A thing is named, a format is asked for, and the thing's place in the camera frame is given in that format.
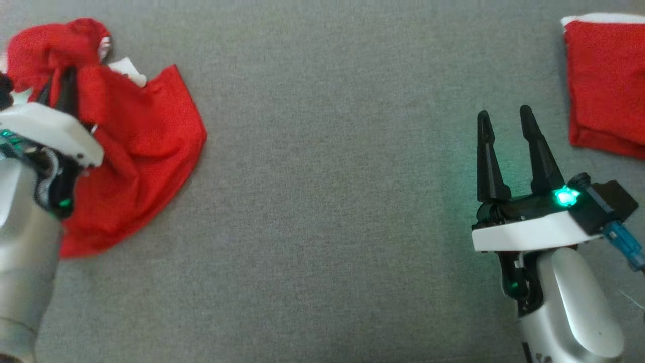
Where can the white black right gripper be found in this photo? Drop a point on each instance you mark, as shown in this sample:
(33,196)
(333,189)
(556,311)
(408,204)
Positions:
(524,232)

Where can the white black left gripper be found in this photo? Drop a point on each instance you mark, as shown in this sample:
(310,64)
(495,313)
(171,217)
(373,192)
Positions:
(50,131)

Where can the red basketball jersey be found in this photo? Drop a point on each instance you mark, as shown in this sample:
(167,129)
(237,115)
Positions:
(141,151)

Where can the red shorts with white trim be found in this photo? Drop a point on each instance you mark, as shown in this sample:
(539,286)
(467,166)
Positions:
(609,85)

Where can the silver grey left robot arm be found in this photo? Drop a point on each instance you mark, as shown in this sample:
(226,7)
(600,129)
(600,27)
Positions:
(25,277)

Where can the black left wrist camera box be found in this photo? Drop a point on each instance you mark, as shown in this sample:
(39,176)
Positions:
(4,91)

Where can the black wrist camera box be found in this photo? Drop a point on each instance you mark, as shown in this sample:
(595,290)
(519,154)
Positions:
(604,206)
(4,91)

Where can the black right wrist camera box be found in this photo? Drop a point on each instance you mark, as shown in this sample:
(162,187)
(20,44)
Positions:
(604,206)

